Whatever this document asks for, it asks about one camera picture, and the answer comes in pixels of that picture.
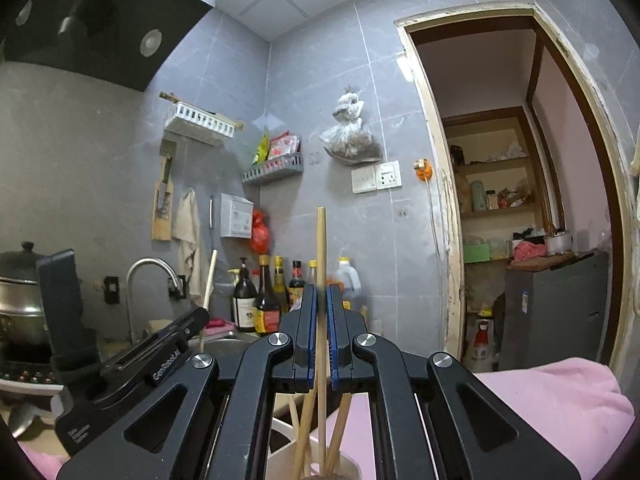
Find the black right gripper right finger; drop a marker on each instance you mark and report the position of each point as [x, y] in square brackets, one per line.
[431, 417]

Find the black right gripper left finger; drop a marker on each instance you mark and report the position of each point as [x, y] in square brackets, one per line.
[211, 418]

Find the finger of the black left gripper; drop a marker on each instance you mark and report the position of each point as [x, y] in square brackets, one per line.
[180, 329]

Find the bamboo chopstick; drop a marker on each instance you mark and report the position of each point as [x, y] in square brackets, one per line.
[321, 332]
[208, 295]

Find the chrome faucet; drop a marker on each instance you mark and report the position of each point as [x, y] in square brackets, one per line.
[148, 290]

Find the dark bottle white label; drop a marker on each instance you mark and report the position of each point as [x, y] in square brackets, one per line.
[243, 298]

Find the hanging beige cloth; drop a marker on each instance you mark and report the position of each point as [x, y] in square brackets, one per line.
[191, 251]

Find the dark soy sauce bottle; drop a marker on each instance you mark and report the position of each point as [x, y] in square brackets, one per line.
[267, 310]

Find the wooden cutting board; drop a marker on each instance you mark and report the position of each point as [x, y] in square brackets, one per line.
[163, 192]

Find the steel cooking pot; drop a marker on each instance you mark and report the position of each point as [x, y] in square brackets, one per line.
[22, 320]

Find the red plastic bag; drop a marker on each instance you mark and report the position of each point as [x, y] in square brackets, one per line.
[259, 241]

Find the pink floral cloth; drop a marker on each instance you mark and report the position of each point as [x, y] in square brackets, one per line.
[575, 404]

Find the large vinegar jug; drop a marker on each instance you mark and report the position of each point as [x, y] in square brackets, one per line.
[348, 279]

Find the grey cabinet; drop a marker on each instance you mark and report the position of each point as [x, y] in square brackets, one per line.
[554, 314]

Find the hanging plastic bag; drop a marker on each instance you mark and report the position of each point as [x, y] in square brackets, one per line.
[349, 141]

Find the black range hood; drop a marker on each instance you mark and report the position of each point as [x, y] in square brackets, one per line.
[120, 41]

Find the grey wall shelf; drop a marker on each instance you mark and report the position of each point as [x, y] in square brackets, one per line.
[273, 170]

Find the white plastic wall basket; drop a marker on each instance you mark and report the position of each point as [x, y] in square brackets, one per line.
[184, 119]

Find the orange wall hook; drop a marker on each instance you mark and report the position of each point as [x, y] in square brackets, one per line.
[423, 169]

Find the white wall socket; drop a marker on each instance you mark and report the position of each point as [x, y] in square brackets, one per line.
[378, 177]

